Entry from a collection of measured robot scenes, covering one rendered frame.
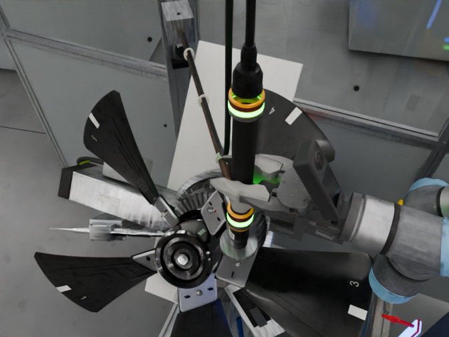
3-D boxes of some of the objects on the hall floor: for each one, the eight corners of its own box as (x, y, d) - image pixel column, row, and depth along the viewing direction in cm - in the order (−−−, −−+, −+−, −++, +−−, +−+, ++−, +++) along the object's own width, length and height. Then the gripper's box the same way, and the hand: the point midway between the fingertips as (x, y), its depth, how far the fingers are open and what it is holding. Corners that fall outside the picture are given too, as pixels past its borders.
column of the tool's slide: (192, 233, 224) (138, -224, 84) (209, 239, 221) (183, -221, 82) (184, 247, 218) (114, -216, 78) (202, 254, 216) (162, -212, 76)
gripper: (338, 268, 60) (202, 221, 65) (353, 206, 67) (228, 168, 71) (353, 239, 53) (200, 188, 58) (367, 173, 60) (230, 133, 65)
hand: (224, 168), depth 62 cm, fingers closed on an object, 4 cm apart
